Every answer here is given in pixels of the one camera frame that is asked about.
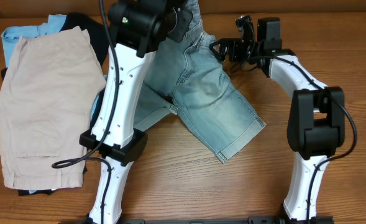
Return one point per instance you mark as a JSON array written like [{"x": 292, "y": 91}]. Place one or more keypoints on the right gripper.
[{"x": 236, "y": 47}]

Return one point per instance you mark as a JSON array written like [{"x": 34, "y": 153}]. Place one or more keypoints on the light blue denim shorts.
[{"x": 187, "y": 80}]

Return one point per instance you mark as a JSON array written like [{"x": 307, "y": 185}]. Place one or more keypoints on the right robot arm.
[{"x": 316, "y": 124}]

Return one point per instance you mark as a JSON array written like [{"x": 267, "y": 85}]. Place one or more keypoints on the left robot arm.
[{"x": 134, "y": 30}]

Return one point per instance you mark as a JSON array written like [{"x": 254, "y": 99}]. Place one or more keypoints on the black garment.
[{"x": 55, "y": 24}]

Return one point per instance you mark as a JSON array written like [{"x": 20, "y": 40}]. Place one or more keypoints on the beige shorts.
[{"x": 46, "y": 109}]

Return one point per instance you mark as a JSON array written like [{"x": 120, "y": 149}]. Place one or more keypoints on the light blue shirt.
[{"x": 24, "y": 34}]

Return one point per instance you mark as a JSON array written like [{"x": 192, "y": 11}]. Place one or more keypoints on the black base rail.
[{"x": 195, "y": 221}]

